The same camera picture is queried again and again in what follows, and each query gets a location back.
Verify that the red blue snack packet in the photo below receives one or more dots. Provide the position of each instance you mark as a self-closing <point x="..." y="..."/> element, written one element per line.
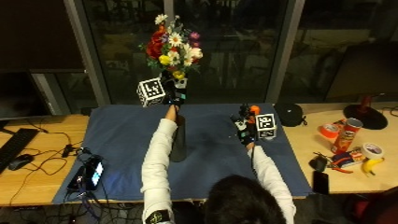
<point x="348" y="157"/>

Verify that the dark computer monitor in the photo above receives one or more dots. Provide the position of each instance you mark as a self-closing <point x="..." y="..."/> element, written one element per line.
<point x="20" y="93"/>

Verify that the small black key pouch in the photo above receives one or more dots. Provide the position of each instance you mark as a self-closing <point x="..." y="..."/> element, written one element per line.
<point x="318" y="163"/>

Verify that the black keyboard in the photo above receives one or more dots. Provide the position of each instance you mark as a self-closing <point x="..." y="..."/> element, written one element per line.
<point x="15" y="146"/>

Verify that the person's left hand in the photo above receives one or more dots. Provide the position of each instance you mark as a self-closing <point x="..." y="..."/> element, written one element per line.
<point x="176" y="95"/>

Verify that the black round pouch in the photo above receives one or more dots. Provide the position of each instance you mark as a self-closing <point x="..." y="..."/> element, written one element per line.
<point x="289" y="114"/>

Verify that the grey window frame post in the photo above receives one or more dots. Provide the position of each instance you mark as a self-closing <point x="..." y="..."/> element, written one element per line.
<point x="282" y="49"/>
<point x="87" y="53"/>

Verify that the black computer mouse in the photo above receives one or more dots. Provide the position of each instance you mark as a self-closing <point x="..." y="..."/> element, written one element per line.
<point x="20" y="161"/>

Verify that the white tape roll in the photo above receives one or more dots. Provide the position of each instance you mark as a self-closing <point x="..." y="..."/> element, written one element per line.
<point x="372" y="150"/>

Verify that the white marker cube right glove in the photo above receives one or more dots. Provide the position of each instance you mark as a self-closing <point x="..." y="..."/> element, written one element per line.
<point x="265" y="125"/>

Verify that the black armband with yellow mark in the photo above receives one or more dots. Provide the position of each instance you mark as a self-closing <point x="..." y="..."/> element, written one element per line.
<point x="157" y="216"/>

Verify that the red chip can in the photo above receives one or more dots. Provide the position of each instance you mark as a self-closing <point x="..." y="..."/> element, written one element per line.
<point x="346" y="136"/>

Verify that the tall black vase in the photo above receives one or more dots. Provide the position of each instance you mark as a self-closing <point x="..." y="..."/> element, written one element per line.
<point x="179" y="146"/>

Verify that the orange artificial flower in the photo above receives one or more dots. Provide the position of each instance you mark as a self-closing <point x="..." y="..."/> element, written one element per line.
<point x="253" y="111"/>

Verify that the small black adapter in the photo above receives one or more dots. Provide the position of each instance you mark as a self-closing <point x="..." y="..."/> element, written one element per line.
<point x="67" y="151"/>

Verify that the black device with lit screen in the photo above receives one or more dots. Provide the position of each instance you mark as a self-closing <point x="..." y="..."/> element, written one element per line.
<point x="89" y="175"/>

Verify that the person's right hand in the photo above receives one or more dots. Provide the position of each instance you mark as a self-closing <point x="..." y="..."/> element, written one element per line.
<point x="246" y="132"/>

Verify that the orange tape roll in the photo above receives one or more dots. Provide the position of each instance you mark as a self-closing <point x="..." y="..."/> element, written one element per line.
<point x="329" y="130"/>

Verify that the white marker cube glove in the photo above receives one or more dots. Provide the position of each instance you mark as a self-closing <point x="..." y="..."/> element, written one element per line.
<point x="151" y="91"/>
<point x="265" y="125"/>

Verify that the white marker cube left glove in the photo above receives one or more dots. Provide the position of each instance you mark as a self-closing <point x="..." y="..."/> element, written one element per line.
<point x="151" y="91"/>

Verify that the black smartphone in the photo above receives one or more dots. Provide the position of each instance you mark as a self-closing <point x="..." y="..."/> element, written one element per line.
<point x="320" y="182"/>

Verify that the red black chair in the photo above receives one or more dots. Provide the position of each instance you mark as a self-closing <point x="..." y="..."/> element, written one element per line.
<point x="373" y="208"/>

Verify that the blue table cloth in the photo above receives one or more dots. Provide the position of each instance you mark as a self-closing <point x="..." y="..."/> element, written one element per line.
<point x="120" y="140"/>

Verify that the yellow banana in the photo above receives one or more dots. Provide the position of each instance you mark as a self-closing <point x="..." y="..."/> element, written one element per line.
<point x="370" y="165"/>

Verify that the monitor with red black stand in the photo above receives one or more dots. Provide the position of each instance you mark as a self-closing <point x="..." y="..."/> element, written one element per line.
<point x="366" y="77"/>

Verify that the colourful artificial flower bouquet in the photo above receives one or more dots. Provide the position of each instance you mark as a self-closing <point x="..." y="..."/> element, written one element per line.
<point x="173" y="46"/>

